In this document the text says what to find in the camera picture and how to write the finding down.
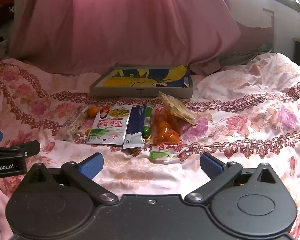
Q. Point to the floral bed sheet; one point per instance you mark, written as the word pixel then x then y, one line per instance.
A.
pixel 240 130

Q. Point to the small green white packet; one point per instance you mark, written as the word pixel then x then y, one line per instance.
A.
pixel 161 155

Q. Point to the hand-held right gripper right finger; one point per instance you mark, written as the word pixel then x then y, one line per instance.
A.
pixel 210 165

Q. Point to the grey cloth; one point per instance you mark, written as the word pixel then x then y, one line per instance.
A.
pixel 240 57

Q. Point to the dark dried fruit packet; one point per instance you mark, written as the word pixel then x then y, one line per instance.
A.
pixel 135 151

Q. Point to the grey cardboard box tray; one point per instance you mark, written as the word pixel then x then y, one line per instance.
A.
pixel 140 92

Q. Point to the green sausage stick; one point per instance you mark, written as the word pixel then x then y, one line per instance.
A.
pixel 147 122

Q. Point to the clear snack bar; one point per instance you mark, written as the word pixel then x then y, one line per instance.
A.
pixel 70 127

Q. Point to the clear cracker packet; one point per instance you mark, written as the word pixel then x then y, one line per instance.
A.
pixel 177 107

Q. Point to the orange red snack packet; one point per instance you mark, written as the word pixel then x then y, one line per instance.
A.
pixel 165 130

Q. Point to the dark blue snack packet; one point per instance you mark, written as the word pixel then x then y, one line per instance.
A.
pixel 136 122

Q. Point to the small orange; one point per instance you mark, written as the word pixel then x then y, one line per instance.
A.
pixel 93 111

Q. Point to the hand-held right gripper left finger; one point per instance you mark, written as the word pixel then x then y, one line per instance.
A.
pixel 92 165

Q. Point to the pink curtain cloth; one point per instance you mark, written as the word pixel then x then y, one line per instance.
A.
pixel 115 17

